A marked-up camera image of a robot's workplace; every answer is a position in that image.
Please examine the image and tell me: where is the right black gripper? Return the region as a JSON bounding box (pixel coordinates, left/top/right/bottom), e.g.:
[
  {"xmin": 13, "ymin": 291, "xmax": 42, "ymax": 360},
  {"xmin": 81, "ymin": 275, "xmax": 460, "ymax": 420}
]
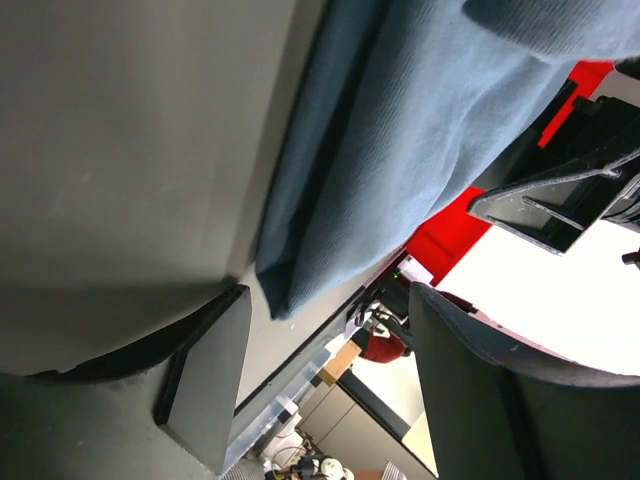
[{"xmin": 467, "ymin": 57, "xmax": 640, "ymax": 256}]

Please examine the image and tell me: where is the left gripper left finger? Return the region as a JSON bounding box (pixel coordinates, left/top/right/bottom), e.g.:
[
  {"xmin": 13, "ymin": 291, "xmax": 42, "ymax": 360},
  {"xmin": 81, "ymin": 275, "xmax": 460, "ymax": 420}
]
[{"xmin": 1, "ymin": 284, "xmax": 251, "ymax": 479}]

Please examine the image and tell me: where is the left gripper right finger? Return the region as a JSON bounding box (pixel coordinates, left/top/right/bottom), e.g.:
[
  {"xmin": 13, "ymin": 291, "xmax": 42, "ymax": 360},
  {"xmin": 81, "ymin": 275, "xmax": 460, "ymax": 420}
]
[{"xmin": 409, "ymin": 283, "xmax": 639, "ymax": 479}]

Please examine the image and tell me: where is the slate blue t shirt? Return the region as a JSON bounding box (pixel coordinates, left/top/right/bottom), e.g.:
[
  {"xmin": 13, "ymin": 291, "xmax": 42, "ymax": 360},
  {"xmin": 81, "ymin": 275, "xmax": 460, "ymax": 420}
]
[{"xmin": 255, "ymin": 1, "xmax": 639, "ymax": 320}]

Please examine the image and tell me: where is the red plastic bin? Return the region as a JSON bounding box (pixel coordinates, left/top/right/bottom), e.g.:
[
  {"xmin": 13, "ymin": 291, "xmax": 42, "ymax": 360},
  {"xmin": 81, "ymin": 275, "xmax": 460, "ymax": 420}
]
[{"xmin": 406, "ymin": 61, "xmax": 614, "ymax": 286}]

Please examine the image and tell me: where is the cardboard box in background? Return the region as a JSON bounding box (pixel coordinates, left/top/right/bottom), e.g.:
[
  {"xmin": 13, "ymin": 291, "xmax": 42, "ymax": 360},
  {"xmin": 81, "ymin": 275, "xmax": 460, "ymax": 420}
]
[{"xmin": 319, "ymin": 340, "xmax": 361, "ymax": 386}]

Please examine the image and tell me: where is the aluminium frame rail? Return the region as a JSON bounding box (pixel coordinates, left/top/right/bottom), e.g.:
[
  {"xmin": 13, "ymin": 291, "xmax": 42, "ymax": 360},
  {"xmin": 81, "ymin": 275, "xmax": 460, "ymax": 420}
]
[{"xmin": 217, "ymin": 347, "xmax": 331, "ymax": 478}]

